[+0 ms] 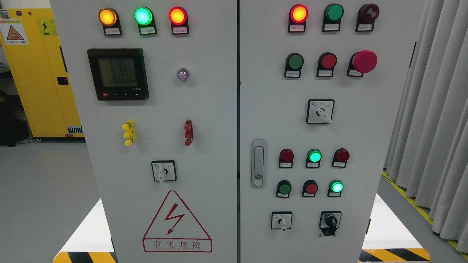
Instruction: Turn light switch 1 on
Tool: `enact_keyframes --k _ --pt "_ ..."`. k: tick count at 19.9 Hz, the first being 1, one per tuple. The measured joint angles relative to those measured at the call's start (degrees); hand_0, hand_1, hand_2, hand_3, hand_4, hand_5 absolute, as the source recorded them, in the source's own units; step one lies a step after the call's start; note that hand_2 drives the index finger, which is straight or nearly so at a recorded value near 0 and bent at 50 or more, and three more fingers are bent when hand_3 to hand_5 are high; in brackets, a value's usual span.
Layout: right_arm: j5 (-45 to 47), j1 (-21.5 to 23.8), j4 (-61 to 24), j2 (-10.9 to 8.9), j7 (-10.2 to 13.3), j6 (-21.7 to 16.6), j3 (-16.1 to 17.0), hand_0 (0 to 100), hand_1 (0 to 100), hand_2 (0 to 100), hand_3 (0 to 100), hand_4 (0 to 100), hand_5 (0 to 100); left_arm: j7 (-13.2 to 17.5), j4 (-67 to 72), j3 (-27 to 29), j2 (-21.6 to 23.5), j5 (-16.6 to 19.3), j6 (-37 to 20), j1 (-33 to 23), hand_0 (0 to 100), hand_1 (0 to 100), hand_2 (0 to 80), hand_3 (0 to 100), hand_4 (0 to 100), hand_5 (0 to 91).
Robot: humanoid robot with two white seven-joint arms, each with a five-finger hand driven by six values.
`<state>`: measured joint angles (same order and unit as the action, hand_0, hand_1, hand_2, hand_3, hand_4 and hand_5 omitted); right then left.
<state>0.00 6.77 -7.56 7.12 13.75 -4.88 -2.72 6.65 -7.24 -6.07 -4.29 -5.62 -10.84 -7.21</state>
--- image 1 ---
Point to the green push button upper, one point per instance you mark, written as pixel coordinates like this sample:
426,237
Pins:
293,65

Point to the red terminal connector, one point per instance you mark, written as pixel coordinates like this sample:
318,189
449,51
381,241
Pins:
189,136

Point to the red indicator lamp left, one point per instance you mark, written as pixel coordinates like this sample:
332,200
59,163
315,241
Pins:
179,21

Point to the black knob selector switch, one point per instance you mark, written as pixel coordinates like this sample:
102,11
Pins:
329,222

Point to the lower small rotary switch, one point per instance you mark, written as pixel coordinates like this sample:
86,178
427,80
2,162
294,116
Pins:
281,220

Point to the small clear light bulb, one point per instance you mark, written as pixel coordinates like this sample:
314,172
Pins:
183,74

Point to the red electric hazard triangle sticker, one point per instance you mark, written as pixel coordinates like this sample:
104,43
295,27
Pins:
174,228

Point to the green lamp top right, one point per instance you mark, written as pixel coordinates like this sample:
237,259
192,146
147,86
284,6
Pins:
332,17

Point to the rotary light switch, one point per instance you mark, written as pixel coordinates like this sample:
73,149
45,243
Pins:
164,171

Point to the dark red lamp lower right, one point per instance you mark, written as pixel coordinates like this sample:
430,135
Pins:
340,158

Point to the red emergency stop mushroom button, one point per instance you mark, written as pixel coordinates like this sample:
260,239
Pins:
362,62

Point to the red push button lower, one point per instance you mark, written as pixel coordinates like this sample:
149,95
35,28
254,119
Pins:
310,189

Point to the red lit lamp right door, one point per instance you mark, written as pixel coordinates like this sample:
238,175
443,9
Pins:
298,15

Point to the grey curtain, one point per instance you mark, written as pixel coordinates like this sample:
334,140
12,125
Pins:
428,152

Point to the yellow terminal connector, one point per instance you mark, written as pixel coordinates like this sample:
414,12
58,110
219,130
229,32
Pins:
129,132

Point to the red push button upper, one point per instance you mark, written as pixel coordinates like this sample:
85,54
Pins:
326,64

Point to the red push button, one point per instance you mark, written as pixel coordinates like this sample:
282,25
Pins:
310,189
326,64

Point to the yellow safety storage cabinet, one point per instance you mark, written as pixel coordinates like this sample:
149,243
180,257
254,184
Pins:
33,50

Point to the grey electrical control cabinet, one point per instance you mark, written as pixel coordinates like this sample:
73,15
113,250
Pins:
236,52

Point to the black digital power meter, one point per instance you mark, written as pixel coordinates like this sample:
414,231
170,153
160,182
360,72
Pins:
119,73

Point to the green lit lamp middle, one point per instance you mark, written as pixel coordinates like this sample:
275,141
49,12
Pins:
313,158

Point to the white platform with hazard stripes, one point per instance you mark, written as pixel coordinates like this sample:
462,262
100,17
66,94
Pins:
387,240

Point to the green push button lower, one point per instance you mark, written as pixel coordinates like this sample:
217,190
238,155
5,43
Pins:
283,189

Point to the green lit push button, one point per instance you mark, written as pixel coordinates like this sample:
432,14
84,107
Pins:
335,189

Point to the green indicator lamp left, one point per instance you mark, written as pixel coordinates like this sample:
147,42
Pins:
145,21

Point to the upper right rotary selector switch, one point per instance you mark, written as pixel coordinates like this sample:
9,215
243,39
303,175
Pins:
320,111

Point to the dark red buzzer lamp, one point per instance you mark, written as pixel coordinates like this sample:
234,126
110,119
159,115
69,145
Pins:
366,17

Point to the dark red lamp lower left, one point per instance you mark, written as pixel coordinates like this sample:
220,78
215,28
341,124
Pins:
286,158

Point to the grey cabinet door handle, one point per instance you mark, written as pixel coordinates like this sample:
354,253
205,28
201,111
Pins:
258,147

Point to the amber indicator lamp left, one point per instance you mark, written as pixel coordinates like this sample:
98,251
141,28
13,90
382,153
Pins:
110,21

